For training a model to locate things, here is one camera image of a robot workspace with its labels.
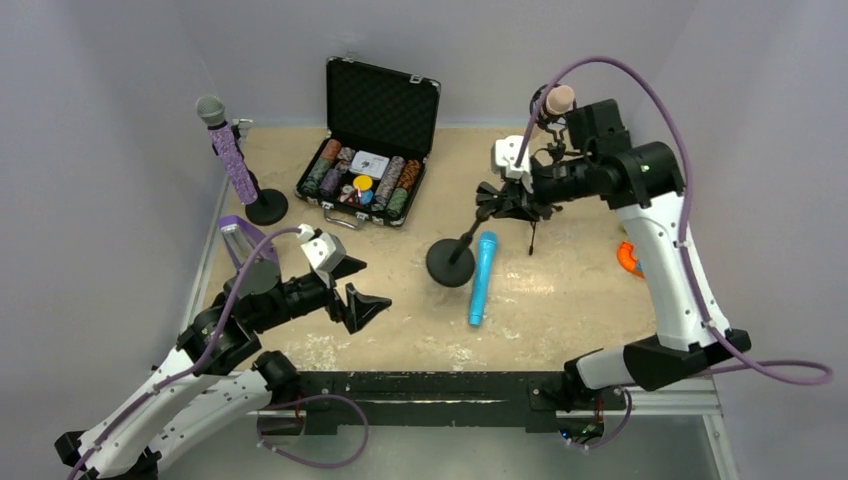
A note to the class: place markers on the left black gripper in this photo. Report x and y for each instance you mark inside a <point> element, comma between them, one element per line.
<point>337,299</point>

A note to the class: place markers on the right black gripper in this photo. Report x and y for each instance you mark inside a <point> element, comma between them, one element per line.
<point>516,196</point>

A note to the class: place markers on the pink microphone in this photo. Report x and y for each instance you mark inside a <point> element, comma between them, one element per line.
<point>559,100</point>

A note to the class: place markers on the black round-base clip stand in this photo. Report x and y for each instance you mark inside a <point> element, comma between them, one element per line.
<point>271,206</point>

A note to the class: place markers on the purple glitter microphone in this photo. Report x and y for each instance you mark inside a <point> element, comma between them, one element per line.
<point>210,109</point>

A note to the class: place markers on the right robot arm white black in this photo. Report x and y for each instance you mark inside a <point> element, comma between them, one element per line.
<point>645,188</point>

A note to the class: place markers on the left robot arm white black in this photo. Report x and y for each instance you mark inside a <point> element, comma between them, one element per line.
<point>216,371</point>

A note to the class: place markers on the blue microphone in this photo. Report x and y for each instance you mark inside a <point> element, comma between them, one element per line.
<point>487,250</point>

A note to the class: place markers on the yellow dealer chip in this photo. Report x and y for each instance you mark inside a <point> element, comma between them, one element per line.
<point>363,182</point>

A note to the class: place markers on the purple metronome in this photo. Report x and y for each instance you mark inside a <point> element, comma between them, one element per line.
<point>240,238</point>

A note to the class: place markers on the white card deck box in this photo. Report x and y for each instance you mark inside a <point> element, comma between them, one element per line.
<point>369,164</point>

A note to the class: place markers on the orange toy piece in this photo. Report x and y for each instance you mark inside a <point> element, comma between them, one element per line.
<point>628,260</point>

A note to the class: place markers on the black poker chip case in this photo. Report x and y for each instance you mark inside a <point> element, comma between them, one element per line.
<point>377,110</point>

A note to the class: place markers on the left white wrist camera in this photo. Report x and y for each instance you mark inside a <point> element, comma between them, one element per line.
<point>324,251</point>

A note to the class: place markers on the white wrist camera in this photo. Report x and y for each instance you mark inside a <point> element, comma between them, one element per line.
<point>508,160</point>
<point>324,251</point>

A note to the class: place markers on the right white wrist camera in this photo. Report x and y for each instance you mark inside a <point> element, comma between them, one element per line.
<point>508,160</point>

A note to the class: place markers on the black tripod shock-mount stand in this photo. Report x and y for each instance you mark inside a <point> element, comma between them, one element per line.
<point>552,125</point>

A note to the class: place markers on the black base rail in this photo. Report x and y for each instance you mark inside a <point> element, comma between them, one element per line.
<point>534,401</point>

